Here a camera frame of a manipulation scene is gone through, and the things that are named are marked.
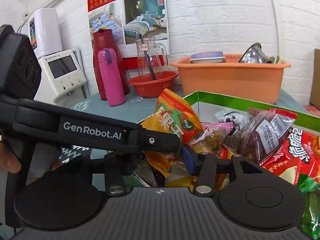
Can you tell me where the pink clear snack bag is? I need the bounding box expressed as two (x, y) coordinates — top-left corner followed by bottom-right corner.
(189, 122), (234, 154)

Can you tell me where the orange dried fruit bag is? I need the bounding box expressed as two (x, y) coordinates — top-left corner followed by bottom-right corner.
(142, 88), (204, 178)

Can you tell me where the dark prune snack bag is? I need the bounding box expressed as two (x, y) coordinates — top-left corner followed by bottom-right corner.
(224, 107), (297, 163)

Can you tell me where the red bag with yellow label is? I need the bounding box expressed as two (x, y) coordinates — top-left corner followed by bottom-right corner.
(260, 128), (319, 185)

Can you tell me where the small green candy packet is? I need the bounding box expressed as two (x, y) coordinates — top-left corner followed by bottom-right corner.
(297, 173), (320, 239)

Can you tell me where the white snack bag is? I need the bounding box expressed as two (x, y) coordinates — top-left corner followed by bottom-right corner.
(215, 110), (250, 129)

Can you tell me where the person's left hand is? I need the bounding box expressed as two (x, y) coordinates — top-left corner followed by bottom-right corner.
(0, 142), (63, 181)

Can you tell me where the red plastic basket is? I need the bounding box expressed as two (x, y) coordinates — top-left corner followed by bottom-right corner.
(129, 71), (178, 98)

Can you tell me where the white water dispenser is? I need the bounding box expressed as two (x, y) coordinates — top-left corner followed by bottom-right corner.
(34, 49), (87, 108)

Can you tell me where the pink thermos bottle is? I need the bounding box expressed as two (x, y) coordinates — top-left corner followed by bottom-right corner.
(98, 48), (125, 106)

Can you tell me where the green cardboard snack box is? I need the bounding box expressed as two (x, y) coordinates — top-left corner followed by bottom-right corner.
(134, 90), (320, 188)

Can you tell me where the clear glass pitcher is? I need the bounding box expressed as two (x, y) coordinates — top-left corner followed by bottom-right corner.
(136, 37), (169, 81)

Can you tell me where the white water purifier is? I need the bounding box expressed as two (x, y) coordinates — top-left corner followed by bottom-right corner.
(21, 8), (62, 59)

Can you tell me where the orange plastic basin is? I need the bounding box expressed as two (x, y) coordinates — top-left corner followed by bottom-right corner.
(170, 54), (291, 104)

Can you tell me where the blue lid in basin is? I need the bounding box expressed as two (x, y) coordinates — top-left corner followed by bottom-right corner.
(190, 51), (225, 63)

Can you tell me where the dark red thermos jug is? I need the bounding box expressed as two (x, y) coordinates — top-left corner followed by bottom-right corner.
(93, 29), (130, 101)

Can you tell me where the steel bowl in basin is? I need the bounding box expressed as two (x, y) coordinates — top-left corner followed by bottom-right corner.
(239, 42), (268, 63)

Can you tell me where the bedding photo poster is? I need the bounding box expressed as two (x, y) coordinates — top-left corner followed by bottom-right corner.
(88, 0), (170, 57)

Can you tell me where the brown cardboard box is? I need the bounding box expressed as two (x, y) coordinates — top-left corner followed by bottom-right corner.
(310, 48), (320, 109)

